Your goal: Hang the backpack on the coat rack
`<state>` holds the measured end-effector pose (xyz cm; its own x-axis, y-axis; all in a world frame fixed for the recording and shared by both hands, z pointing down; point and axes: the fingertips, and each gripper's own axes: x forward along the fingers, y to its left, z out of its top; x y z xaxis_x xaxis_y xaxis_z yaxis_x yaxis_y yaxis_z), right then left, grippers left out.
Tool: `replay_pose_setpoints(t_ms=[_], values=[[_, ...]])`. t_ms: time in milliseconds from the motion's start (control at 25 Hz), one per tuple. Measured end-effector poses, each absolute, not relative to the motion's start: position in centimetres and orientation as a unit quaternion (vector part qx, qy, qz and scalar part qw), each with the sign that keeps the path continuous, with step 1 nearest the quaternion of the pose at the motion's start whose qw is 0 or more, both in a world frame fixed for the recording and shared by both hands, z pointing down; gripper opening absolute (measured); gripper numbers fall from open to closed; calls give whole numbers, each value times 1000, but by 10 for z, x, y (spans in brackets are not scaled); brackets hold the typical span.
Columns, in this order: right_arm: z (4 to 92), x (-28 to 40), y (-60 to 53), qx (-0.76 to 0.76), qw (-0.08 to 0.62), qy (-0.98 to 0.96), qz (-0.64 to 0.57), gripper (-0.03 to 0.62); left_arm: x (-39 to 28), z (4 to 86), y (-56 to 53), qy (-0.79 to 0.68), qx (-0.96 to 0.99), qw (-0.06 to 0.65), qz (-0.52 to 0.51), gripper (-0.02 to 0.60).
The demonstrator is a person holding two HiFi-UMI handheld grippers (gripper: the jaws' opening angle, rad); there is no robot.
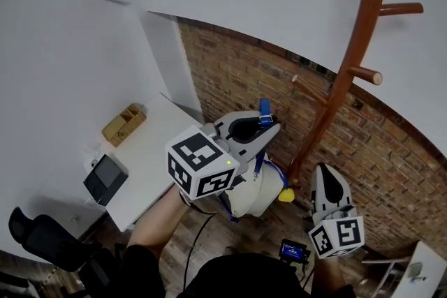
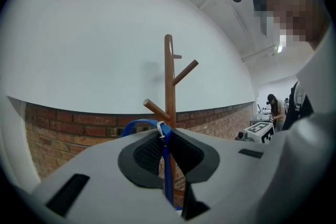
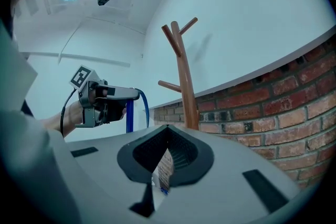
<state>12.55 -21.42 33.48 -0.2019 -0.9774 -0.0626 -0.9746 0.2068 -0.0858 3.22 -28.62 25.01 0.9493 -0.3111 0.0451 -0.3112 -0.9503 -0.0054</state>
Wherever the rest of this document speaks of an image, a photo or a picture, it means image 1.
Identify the black box device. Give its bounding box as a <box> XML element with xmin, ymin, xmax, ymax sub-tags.
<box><xmin>82</xmin><ymin>154</ymin><xmax>129</xmax><ymax>207</ymax></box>

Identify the small black screen device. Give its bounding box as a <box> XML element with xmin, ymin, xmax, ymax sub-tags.
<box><xmin>279</xmin><ymin>239</ymin><xmax>312</xmax><ymax>266</ymax></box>

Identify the black cable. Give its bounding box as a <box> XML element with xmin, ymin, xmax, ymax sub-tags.
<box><xmin>182</xmin><ymin>198</ymin><xmax>220</xmax><ymax>291</ymax></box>

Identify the person's left forearm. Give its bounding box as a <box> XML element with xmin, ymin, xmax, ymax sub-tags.
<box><xmin>127</xmin><ymin>184</ymin><xmax>196</xmax><ymax>262</ymax></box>

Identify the white desk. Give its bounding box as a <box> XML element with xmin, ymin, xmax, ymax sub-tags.
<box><xmin>104</xmin><ymin>92</ymin><xmax>205</xmax><ymax>233</ymax></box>

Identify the wooden desk organizer box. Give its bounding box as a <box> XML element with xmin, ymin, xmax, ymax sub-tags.
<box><xmin>101</xmin><ymin>103</ymin><xmax>147</xmax><ymax>148</ymax></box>

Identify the light wooden chair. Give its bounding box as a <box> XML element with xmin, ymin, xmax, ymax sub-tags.
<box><xmin>361</xmin><ymin>254</ymin><xmax>413</xmax><ymax>295</ymax></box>

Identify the person's right forearm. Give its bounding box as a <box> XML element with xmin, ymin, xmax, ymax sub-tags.
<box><xmin>313</xmin><ymin>254</ymin><xmax>347</xmax><ymax>295</ymax></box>

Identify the person's black shirt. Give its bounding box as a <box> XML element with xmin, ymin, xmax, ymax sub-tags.
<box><xmin>115</xmin><ymin>244</ymin><xmax>357</xmax><ymax>298</ymax></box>

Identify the small white device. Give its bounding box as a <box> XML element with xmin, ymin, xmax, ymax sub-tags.
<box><xmin>406</xmin><ymin>261</ymin><xmax>427</xmax><ymax>283</ymax></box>

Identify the black mesh office chair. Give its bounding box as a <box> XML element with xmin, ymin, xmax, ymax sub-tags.
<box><xmin>8</xmin><ymin>206</ymin><xmax>123</xmax><ymax>294</ymax></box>

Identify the yellow plush charm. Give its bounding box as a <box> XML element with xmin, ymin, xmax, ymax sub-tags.
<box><xmin>278</xmin><ymin>187</ymin><xmax>295</xmax><ymax>204</ymax></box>

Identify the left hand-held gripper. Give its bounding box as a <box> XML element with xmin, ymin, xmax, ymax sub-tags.
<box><xmin>165</xmin><ymin>110</ymin><xmax>282</xmax><ymax>202</ymax></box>

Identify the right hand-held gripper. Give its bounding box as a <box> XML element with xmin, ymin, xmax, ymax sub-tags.
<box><xmin>307</xmin><ymin>163</ymin><xmax>365</xmax><ymax>259</ymax></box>

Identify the brown wooden coat rack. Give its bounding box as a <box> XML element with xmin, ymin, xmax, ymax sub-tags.
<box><xmin>288</xmin><ymin>0</ymin><xmax>425</xmax><ymax>191</ymax></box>

